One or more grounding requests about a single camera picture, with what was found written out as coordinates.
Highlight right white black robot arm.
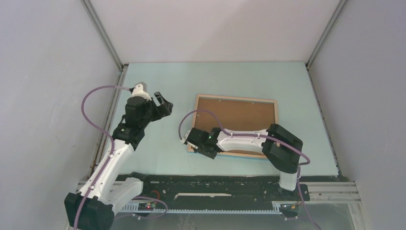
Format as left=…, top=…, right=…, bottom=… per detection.
left=180, top=124, right=304, bottom=200

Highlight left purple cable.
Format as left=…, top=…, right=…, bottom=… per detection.
left=72, top=85, right=169, bottom=230

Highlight purple cable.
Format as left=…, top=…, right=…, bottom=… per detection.
left=72, top=85, right=169, bottom=230
left=178, top=109, right=321, bottom=230

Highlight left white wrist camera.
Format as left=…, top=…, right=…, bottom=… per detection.
left=131, top=82, right=151, bottom=101

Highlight wooden picture frame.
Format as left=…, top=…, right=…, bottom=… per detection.
left=187, top=93, right=279, bottom=160

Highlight small circuit board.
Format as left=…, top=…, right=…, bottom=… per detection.
left=138, top=202, right=156, bottom=211
left=280, top=205, right=300, bottom=220

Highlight left small circuit board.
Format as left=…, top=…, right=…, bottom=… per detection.
left=138, top=202, right=156, bottom=211

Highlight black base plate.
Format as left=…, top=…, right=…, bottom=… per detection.
left=121, top=173, right=310, bottom=211

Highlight aluminium rail frame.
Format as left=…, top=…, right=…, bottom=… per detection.
left=72, top=180, right=362, bottom=214

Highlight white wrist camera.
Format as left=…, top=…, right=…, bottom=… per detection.
left=131, top=82, right=151, bottom=101
left=181, top=130, right=191, bottom=145

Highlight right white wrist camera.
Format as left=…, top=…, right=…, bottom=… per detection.
left=181, top=130, right=191, bottom=145

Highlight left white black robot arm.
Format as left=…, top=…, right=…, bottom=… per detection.
left=64, top=92, right=173, bottom=230

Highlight right small circuit board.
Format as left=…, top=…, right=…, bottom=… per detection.
left=280, top=205, right=300, bottom=220

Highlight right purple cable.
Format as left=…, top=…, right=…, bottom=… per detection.
left=178, top=109, right=321, bottom=230

